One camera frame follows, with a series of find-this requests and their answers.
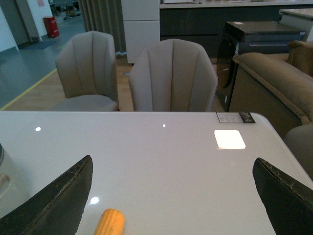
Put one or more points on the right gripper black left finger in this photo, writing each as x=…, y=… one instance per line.
x=55, y=210

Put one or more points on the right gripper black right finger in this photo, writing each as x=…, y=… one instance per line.
x=288, y=202

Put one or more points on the cream steel cooking pot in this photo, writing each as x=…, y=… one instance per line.
x=13, y=185

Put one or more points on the yellow corn cob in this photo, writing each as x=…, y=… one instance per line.
x=111, y=222

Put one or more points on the beige chair at table side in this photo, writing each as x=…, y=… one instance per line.
x=299, y=140

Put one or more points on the black white table label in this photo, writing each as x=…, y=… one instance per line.
x=240, y=117

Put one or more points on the brown fabric sofa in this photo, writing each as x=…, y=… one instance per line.
x=277, y=86

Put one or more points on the left beige upholstered chair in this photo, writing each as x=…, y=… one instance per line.
x=87, y=70

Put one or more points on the beige upholstered chair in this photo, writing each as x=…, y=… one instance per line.
x=173, y=75
x=87, y=70

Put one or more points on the blue door mat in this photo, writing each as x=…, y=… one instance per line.
x=37, y=45

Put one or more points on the right beige upholstered chair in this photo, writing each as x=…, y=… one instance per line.
x=173, y=75

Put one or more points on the red fire extinguisher box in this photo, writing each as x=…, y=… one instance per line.
x=51, y=27

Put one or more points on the grey pleated curtain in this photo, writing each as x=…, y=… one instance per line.
x=104, y=16

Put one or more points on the dark grey kitchen counter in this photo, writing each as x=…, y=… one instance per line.
x=203, y=20

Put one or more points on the white cabinet column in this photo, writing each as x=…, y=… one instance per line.
x=141, y=21

